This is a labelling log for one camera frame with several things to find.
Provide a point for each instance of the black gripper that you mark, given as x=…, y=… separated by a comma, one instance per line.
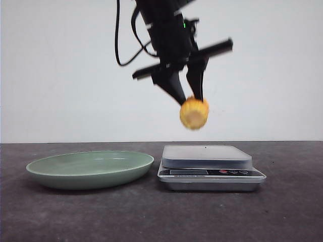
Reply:
x=173, y=39

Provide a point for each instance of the green oval plate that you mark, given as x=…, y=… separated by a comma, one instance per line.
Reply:
x=90, y=170

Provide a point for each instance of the silver digital kitchen scale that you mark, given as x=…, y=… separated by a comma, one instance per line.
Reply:
x=208, y=168

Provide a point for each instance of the yellow corn cob piece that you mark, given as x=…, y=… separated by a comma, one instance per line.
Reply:
x=194, y=113

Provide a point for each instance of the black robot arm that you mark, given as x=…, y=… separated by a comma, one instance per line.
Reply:
x=154, y=10

